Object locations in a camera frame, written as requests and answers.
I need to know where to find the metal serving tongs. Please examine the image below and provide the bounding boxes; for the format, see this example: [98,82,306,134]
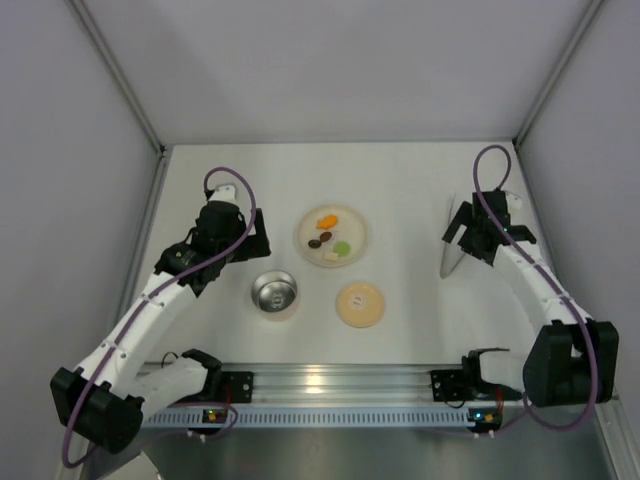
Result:
[439,193,465,280]

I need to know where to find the steel lunch box bowl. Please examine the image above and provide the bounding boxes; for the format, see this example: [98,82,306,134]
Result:
[250,270,300,321]

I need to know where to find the orange fish-shaped food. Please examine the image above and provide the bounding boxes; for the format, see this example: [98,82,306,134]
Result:
[316,214,339,230]

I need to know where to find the green round food piece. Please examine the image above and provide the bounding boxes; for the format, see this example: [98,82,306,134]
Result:
[333,241,352,258]

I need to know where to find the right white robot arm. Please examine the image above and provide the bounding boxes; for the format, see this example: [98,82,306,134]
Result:
[443,190,619,408]

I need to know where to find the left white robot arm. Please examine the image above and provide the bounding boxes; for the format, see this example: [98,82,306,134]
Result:
[50,200,271,454]

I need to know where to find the cream round plate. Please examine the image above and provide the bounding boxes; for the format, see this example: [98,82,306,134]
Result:
[293,204,371,268]

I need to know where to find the beige round lid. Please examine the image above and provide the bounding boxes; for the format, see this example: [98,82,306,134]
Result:
[335,282,386,328]

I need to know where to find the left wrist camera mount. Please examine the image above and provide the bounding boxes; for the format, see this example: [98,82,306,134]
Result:
[207,183,237,204]

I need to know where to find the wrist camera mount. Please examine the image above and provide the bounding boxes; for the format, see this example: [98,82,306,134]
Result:
[207,183,237,204]
[504,191,524,214]

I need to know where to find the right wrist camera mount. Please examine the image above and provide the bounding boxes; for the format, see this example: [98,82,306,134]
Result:
[504,191,524,214]

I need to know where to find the aluminium mounting rail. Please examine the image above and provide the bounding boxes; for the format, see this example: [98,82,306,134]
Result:
[222,363,496,408]

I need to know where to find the left black base bracket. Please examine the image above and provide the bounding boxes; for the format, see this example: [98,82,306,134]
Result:
[218,371,254,404]

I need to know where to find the black base bracket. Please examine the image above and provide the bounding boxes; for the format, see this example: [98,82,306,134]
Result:
[429,369,468,409]
[218,371,254,404]

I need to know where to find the right black base bracket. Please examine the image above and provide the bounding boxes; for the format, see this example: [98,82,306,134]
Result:
[429,369,468,409]

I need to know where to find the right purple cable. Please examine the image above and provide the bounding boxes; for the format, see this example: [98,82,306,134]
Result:
[472,144,599,432]

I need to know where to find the slotted cable duct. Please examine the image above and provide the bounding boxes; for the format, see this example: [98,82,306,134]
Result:
[143,406,502,430]

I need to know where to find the right aluminium frame post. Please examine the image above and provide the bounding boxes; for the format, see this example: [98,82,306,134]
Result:
[512,0,608,151]

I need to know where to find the aluminium frame post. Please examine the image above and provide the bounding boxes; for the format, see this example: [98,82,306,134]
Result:
[65,0,166,156]
[512,0,608,151]

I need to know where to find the left aluminium frame post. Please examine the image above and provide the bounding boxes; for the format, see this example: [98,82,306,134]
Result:
[65,0,166,156]

